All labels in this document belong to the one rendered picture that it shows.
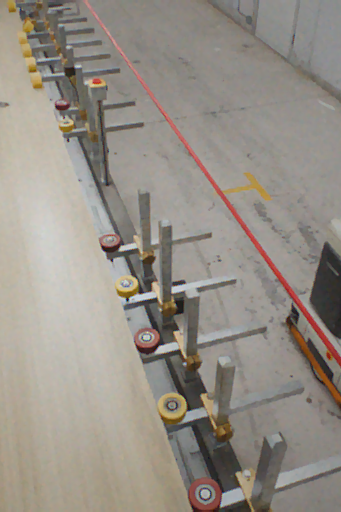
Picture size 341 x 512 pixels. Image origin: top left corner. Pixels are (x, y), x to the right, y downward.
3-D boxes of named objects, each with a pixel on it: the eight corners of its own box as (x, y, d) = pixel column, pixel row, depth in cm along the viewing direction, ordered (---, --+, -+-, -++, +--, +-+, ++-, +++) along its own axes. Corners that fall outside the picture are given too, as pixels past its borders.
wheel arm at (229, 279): (232, 280, 195) (233, 271, 192) (236, 286, 193) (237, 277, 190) (121, 305, 185) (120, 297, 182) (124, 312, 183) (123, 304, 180)
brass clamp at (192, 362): (188, 337, 173) (189, 327, 170) (203, 369, 164) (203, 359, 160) (171, 342, 172) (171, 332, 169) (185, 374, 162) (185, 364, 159)
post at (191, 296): (191, 383, 178) (195, 285, 147) (194, 391, 176) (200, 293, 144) (181, 386, 178) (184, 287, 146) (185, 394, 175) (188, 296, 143)
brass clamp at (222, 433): (216, 399, 156) (217, 389, 152) (234, 439, 146) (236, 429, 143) (197, 405, 154) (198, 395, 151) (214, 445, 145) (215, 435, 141)
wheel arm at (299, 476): (344, 458, 140) (347, 450, 138) (351, 469, 138) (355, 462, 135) (193, 508, 130) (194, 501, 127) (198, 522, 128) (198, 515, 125)
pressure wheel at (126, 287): (118, 315, 180) (116, 292, 172) (115, 299, 186) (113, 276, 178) (141, 311, 181) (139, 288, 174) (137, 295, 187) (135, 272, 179)
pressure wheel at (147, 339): (145, 373, 161) (144, 350, 154) (130, 357, 166) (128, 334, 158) (165, 360, 165) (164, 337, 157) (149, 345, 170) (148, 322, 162)
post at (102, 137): (109, 179, 263) (101, 95, 233) (111, 184, 259) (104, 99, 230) (101, 181, 262) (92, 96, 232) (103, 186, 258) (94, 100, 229)
